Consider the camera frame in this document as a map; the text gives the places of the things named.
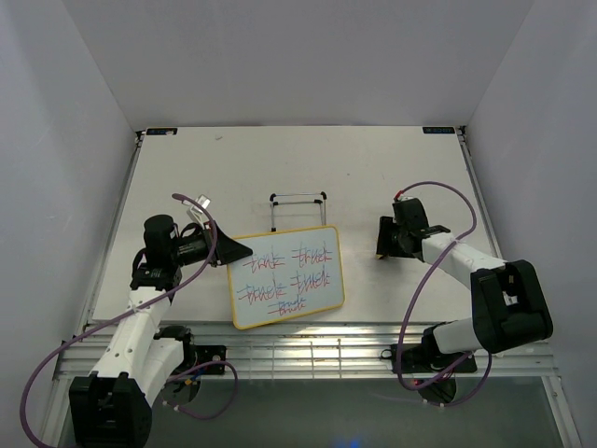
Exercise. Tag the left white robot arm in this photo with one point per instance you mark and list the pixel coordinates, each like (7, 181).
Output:
(112, 405)

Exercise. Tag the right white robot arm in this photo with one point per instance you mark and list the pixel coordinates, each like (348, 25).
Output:
(508, 306)

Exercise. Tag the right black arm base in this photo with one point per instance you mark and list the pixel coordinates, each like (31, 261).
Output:
(414, 360)

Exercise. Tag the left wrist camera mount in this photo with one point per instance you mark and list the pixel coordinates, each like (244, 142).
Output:
(194, 210)

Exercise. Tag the dark corner label sticker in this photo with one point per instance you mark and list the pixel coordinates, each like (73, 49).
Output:
(438, 130)

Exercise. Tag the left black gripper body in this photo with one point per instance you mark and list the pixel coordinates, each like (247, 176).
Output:
(196, 248)

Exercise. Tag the black metal whiteboard stand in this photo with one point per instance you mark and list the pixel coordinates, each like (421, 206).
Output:
(277, 200)

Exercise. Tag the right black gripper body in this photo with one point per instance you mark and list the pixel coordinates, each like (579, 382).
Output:
(390, 238)

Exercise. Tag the left dark corner label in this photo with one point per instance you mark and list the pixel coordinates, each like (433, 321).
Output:
(161, 131)

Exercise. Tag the yellow framed whiteboard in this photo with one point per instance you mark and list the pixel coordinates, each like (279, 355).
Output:
(290, 274)

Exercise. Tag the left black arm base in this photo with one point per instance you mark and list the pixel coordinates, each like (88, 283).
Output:
(193, 353)

